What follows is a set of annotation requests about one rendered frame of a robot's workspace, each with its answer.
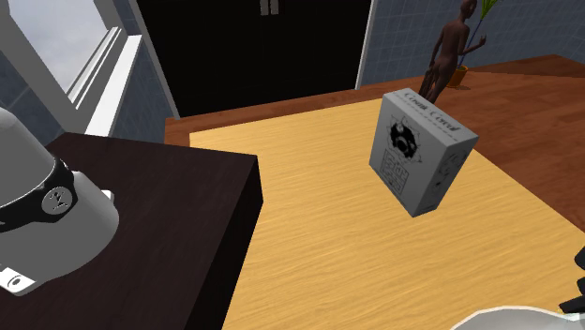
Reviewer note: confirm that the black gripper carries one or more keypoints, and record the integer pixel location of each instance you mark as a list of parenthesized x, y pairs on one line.
[(580, 304)]

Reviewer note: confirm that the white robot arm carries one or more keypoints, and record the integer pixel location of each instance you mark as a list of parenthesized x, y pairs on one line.
[(50, 237)]

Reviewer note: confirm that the white bowl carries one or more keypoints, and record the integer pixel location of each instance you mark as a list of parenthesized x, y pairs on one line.
[(512, 321)]

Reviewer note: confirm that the grey printed cereal box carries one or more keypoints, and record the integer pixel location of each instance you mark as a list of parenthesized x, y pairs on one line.
[(411, 182)]

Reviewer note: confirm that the green plant in orange pot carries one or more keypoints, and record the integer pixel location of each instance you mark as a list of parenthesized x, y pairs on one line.
[(458, 76)]

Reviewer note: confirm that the brown human figure statue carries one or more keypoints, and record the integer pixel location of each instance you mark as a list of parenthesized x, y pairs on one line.
[(450, 50)]

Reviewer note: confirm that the black cupboard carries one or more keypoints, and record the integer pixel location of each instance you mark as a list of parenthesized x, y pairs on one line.
[(251, 55)]

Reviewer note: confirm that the dark brown robot stand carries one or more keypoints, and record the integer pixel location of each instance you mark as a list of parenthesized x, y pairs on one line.
[(173, 205)]

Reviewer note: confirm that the white framed window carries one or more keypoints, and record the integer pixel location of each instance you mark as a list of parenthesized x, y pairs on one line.
[(98, 77)]

